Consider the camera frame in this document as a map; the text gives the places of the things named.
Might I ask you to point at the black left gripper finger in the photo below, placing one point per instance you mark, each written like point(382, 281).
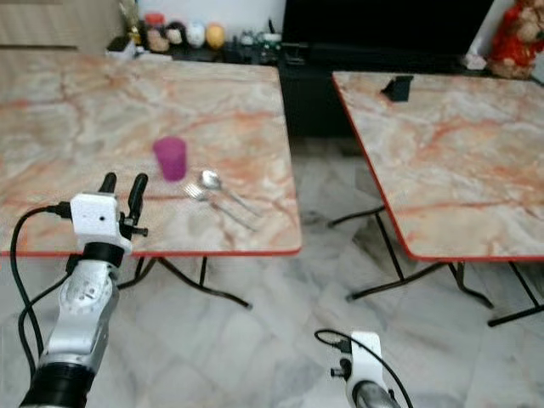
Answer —
point(107, 184)
point(137, 195)

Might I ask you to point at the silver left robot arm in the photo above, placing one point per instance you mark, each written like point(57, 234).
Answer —
point(85, 302)

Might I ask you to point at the purple plastic cup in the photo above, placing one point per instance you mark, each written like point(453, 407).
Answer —
point(170, 158)

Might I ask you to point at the silver metal fork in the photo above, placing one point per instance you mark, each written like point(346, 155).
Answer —
point(195, 193)

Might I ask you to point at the silver metal spoon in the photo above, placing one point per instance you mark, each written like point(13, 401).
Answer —
point(210, 178)

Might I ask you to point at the clear jar red lid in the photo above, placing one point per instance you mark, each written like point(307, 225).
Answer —
point(155, 36)

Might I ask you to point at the gold trophy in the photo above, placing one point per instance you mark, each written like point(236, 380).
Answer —
point(129, 17)

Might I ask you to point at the white egg figure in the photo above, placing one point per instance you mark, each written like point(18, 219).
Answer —
point(195, 35)

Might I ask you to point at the light wooden cabinet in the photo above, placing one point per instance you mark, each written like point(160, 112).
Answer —
point(51, 21)

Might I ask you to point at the yellow egg figure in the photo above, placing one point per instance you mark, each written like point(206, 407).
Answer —
point(215, 36)

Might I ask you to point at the small grey figure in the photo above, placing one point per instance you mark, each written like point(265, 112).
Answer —
point(246, 39)

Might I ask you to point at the green white mug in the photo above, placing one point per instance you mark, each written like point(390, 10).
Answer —
point(272, 40)

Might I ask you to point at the black phone stand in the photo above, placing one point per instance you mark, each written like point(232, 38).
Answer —
point(399, 87)

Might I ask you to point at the black television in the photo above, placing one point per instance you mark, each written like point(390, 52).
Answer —
point(382, 21)

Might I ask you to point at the small white object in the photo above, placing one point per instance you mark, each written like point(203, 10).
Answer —
point(474, 61)

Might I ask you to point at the red doll figure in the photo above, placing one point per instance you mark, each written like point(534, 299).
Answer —
point(518, 42)

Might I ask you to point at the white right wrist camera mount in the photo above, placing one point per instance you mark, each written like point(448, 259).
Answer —
point(364, 357)

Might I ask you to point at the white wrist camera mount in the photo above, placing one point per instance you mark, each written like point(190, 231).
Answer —
point(93, 217)
point(364, 357)

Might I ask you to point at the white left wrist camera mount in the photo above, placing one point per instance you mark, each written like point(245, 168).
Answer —
point(93, 217)

